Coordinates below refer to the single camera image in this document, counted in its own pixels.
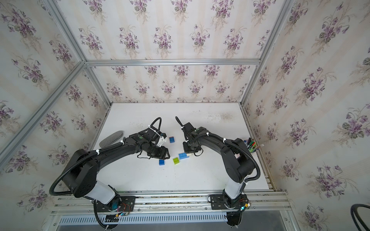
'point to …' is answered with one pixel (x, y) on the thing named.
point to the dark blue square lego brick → (161, 162)
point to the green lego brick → (176, 160)
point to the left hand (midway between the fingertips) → (167, 156)
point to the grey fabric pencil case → (111, 139)
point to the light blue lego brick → (183, 156)
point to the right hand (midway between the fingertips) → (190, 151)
